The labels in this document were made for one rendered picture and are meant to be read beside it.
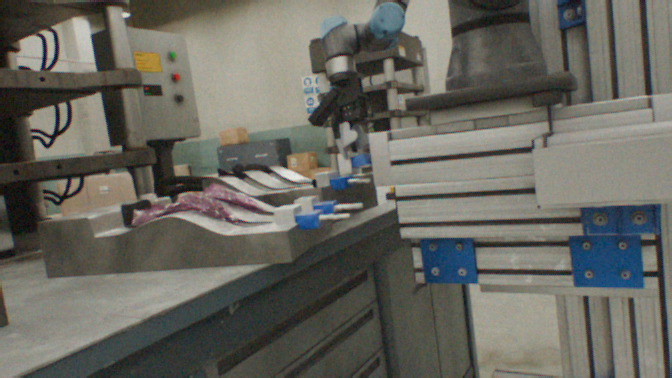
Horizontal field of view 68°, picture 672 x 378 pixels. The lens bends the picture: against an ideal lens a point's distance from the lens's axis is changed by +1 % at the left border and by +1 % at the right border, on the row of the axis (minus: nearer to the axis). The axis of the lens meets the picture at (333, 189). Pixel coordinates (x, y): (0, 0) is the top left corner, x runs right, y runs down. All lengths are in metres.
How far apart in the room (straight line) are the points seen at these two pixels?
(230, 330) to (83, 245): 0.34
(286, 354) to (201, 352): 0.23
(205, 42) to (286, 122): 2.16
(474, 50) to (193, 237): 0.55
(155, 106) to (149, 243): 1.04
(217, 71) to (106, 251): 8.45
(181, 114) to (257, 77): 6.93
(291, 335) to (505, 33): 0.66
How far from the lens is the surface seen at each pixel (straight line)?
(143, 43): 1.96
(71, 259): 1.06
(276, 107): 8.68
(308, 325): 1.06
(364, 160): 1.22
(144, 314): 0.71
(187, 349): 0.81
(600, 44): 0.95
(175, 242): 0.92
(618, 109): 0.77
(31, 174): 1.59
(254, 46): 8.96
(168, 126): 1.94
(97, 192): 5.43
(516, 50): 0.79
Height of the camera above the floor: 0.99
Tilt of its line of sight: 6 degrees down
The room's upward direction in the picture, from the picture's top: 8 degrees counter-clockwise
